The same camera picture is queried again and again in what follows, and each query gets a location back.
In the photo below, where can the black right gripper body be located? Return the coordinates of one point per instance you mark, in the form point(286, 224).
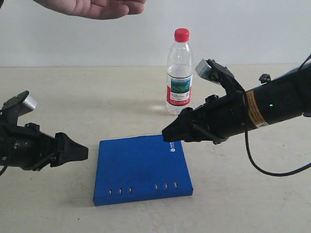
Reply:
point(223, 121)

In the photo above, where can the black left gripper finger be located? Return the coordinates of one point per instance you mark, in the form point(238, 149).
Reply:
point(58, 160)
point(68, 150)

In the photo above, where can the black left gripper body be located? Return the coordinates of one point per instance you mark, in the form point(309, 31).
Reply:
point(30, 149)

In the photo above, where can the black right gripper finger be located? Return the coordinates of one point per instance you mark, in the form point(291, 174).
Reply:
point(181, 129)
point(198, 133)

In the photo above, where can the clear water bottle red cap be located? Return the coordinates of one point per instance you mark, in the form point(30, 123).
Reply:
point(179, 72)

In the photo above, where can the blue ring binder notebook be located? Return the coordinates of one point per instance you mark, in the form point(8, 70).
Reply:
point(140, 168)

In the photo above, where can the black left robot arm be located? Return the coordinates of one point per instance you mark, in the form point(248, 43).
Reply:
point(3, 147)

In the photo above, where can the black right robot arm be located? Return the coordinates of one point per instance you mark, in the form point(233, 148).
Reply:
point(274, 101)

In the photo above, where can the person's open hand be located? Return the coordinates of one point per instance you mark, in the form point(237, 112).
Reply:
point(95, 9)

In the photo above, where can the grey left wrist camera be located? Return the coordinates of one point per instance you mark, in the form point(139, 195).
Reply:
point(26, 101)

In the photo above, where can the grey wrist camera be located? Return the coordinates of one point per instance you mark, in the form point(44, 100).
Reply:
point(204, 69)
point(26, 101)

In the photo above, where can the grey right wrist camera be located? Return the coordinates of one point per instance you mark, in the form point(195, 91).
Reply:
point(204, 69)

